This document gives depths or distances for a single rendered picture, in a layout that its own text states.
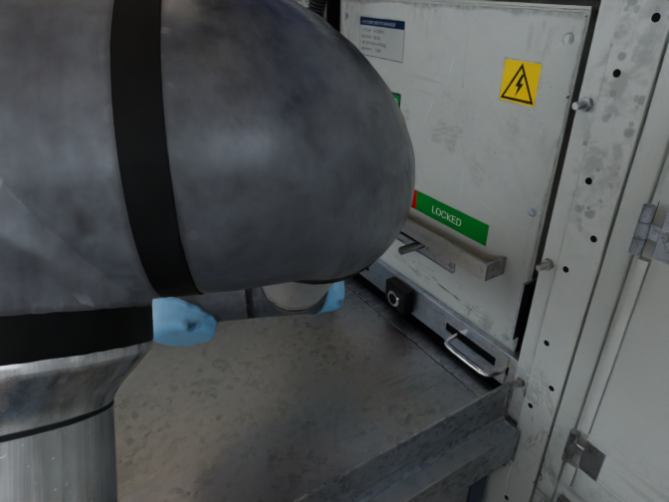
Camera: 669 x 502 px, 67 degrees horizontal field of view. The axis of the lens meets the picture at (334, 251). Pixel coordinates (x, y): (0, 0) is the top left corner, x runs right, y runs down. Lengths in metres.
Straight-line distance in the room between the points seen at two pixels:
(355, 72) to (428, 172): 0.66
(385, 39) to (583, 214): 0.45
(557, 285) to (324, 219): 0.52
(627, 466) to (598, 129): 0.37
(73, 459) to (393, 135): 0.15
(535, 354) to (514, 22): 0.42
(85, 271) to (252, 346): 0.76
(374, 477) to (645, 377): 0.33
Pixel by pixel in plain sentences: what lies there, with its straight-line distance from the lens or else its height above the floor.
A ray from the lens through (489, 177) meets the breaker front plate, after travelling 0.75.
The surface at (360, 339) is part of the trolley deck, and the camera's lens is 0.92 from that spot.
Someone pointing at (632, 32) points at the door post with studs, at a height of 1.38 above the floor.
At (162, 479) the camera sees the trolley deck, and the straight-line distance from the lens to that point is 0.75.
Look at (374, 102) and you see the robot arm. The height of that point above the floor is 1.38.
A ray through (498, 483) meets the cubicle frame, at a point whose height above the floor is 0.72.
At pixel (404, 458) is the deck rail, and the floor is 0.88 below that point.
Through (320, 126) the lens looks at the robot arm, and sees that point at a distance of 0.16.
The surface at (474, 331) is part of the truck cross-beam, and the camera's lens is 0.84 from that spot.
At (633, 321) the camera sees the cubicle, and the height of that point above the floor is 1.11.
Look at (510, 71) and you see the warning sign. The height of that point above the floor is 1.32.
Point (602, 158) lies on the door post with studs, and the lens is 0.59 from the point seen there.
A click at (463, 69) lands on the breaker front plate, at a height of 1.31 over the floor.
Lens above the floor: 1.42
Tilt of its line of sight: 29 degrees down
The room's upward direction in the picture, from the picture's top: straight up
